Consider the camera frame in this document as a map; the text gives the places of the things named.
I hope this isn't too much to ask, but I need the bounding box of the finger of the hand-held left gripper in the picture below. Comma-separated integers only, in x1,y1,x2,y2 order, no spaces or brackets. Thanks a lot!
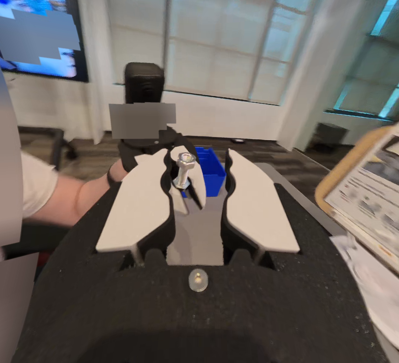
170,187,190,215
182,146,207,210

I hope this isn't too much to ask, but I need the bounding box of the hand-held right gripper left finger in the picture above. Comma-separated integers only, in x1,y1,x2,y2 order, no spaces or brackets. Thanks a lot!
95,148,176,253

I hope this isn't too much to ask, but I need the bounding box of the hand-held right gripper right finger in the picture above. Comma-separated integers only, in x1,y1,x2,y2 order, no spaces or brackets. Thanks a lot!
222,148,300,253

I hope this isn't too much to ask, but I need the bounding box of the blue plastic bin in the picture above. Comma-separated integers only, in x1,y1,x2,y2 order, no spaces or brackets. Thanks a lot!
181,146,227,198

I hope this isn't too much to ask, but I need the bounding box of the silver hex bolt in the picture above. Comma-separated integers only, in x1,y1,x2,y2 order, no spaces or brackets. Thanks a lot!
171,152,197,187

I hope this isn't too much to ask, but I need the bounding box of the person's left forearm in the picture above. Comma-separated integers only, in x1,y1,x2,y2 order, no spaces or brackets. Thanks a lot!
22,179,123,227

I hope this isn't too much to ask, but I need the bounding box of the person's left hand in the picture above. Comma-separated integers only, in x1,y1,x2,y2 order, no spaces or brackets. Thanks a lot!
109,161,130,183

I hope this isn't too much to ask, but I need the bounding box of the instruction sheet on wooden board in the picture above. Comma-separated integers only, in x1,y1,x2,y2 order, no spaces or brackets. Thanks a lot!
314,121,399,274

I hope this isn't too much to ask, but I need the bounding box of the black floor box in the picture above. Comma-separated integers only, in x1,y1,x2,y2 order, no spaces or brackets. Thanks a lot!
315,122,349,149

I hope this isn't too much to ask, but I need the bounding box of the printed instruction sheet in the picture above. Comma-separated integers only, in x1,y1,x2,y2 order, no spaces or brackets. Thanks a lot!
324,134,399,256

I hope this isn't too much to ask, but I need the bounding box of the white stand base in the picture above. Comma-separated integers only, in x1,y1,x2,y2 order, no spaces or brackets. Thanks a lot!
330,234,399,354

